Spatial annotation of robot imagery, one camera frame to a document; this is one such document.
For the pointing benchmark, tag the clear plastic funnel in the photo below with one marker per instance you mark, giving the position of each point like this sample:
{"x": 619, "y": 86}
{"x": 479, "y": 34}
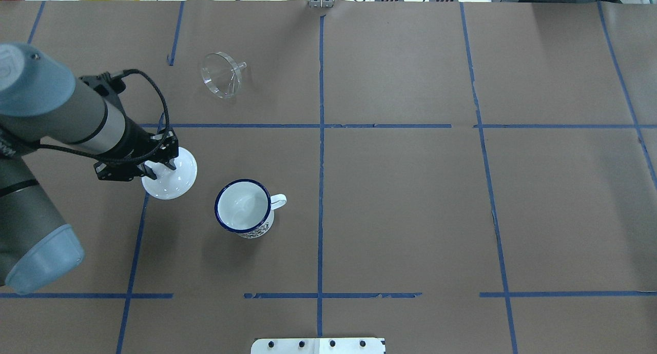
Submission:
{"x": 222, "y": 74}

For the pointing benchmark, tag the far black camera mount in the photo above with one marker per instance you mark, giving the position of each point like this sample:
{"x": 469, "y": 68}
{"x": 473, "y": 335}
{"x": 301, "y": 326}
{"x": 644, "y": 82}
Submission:
{"x": 111, "y": 128}

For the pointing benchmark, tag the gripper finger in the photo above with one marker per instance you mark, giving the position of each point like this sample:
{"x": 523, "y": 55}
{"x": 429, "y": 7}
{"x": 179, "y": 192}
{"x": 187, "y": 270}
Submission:
{"x": 146, "y": 170}
{"x": 166, "y": 149}

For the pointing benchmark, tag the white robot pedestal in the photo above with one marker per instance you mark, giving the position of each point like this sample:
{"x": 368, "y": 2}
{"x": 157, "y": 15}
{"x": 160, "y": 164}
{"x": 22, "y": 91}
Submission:
{"x": 319, "y": 345}

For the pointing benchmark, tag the white enamel mug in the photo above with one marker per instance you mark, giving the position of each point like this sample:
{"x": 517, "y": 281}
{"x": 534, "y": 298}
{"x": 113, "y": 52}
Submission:
{"x": 245, "y": 207}

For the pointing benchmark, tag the white ceramic lid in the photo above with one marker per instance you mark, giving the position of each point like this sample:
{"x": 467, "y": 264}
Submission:
{"x": 170, "y": 184}

